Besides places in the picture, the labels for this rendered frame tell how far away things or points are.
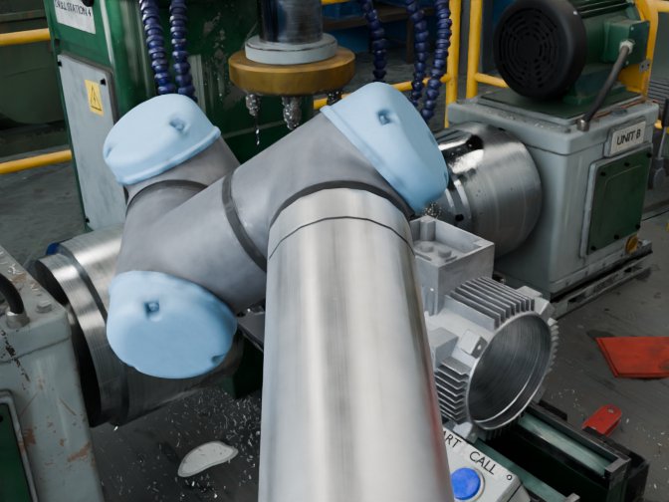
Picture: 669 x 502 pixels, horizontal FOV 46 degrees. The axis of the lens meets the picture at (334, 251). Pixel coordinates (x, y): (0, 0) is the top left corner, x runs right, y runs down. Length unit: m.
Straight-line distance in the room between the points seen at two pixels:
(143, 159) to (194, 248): 0.10
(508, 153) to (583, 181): 0.17
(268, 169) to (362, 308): 0.13
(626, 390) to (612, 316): 0.24
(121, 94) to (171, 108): 0.71
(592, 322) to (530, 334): 0.50
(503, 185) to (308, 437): 1.06
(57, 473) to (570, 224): 0.95
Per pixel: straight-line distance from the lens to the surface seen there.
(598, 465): 1.04
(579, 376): 1.40
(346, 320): 0.32
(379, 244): 0.36
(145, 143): 0.53
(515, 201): 1.34
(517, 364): 1.08
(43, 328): 0.88
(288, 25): 1.11
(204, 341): 0.46
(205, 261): 0.45
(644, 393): 1.38
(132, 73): 1.24
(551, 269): 1.48
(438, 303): 0.97
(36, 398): 0.92
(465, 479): 0.75
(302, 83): 1.08
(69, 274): 0.99
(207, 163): 0.54
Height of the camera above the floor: 1.58
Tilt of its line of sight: 26 degrees down
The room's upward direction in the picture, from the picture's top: 2 degrees counter-clockwise
